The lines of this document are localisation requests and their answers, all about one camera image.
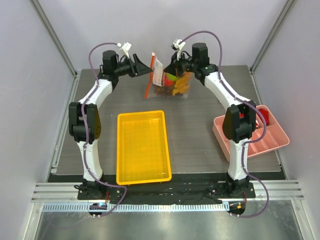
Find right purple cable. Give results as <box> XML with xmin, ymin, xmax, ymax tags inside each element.
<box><xmin>182</xmin><ymin>30</ymin><xmax>270</xmax><ymax>220</ymax></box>

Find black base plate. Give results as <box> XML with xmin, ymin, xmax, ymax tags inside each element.
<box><xmin>74</xmin><ymin>173</ymin><xmax>256</xmax><ymax>205</ymax></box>

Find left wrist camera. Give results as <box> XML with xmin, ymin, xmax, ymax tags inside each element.
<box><xmin>116</xmin><ymin>42</ymin><xmax>132</xmax><ymax>59</ymax></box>

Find red fake fruit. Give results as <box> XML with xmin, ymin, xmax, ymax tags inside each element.
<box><xmin>164</xmin><ymin>77</ymin><xmax>176</xmax><ymax>87</ymax></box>

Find red object in organizer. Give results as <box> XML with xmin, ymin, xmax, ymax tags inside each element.
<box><xmin>255</xmin><ymin>108</ymin><xmax>270</xmax><ymax>128</ymax></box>

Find white slotted cable duct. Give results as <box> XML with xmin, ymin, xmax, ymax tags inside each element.
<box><xmin>42</xmin><ymin>201</ymin><xmax>230</xmax><ymax>213</ymax></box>

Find yellow plastic tray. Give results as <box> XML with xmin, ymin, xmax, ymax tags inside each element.
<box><xmin>116</xmin><ymin>110</ymin><xmax>172</xmax><ymax>186</ymax></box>

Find clear zip top bag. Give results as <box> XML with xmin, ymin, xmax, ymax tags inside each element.
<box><xmin>144</xmin><ymin>52</ymin><xmax>191</xmax><ymax>99</ymax></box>

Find green fake apple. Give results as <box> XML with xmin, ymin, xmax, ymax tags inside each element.
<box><xmin>166</xmin><ymin>73</ymin><xmax>179</xmax><ymax>82</ymax></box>

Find pink divided organizer box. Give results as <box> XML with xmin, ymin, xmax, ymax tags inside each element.
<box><xmin>212</xmin><ymin>104</ymin><xmax>291</xmax><ymax>164</ymax></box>

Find purple fake grapes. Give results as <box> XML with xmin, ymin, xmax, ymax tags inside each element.
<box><xmin>154</xmin><ymin>85</ymin><xmax>174</xmax><ymax>97</ymax></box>

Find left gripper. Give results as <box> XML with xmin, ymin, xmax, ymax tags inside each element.
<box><xmin>114</xmin><ymin>54</ymin><xmax>153</xmax><ymax>79</ymax></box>

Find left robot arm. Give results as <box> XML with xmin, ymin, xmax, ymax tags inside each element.
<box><xmin>68</xmin><ymin>50</ymin><xmax>153</xmax><ymax>200</ymax></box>

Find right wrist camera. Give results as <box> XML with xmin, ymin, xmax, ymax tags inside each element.
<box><xmin>171</xmin><ymin>39</ymin><xmax>186</xmax><ymax>60</ymax></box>

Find purple cable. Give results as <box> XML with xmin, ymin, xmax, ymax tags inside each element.
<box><xmin>82</xmin><ymin>42</ymin><xmax>129</xmax><ymax>231</ymax></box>
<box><xmin>182</xmin><ymin>30</ymin><xmax>270</xmax><ymax>220</ymax></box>

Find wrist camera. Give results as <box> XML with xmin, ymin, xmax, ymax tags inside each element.
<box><xmin>116</xmin><ymin>42</ymin><xmax>132</xmax><ymax>59</ymax></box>
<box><xmin>171</xmin><ymin>39</ymin><xmax>186</xmax><ymax>60</ymax></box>

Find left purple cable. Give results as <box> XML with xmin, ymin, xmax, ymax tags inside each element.
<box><xmin>82</xmin><ymin>42</ymin><xmax>129</xmax><ymax>231</ymax></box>

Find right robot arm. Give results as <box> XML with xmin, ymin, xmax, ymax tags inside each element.
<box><xmin>164</xmin><ymin>40</ymin><xmax>256</xmax><ymax>198</ymax></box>

